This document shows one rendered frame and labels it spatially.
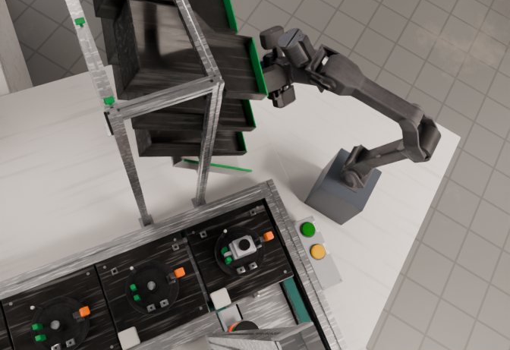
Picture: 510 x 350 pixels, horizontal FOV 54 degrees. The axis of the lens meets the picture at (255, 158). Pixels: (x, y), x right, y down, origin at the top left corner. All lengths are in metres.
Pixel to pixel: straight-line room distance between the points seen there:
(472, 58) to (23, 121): 2.51
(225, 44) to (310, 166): 0.75
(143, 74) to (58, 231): 0.87
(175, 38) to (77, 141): 0.79
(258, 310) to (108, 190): 0.58
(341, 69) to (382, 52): 1.98
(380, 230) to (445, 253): 1.11
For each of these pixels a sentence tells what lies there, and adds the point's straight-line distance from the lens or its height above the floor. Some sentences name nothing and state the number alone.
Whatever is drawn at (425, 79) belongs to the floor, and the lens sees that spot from 3.05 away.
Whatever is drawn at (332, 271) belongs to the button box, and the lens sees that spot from 1.49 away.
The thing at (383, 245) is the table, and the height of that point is 0.86.
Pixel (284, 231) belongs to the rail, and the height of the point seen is 0.96.
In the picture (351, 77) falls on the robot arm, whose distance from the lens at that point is 1.06.
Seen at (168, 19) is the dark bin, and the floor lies 1.63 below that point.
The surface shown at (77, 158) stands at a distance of 1.64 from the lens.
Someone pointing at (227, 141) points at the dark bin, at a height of 1.21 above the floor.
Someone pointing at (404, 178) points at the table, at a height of 0.86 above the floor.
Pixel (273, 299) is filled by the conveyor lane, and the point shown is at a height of 0.92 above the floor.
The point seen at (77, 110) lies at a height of 0.86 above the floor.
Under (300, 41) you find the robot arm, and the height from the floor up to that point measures 1.52.
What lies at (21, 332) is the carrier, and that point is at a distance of 1.46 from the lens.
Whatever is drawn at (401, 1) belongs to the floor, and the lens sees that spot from 3.29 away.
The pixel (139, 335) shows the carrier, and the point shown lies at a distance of 1.41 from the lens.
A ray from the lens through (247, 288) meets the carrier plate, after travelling 1.42.
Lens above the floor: 2.37
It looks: 69 degrees down
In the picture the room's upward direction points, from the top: 23 degrees clockwise
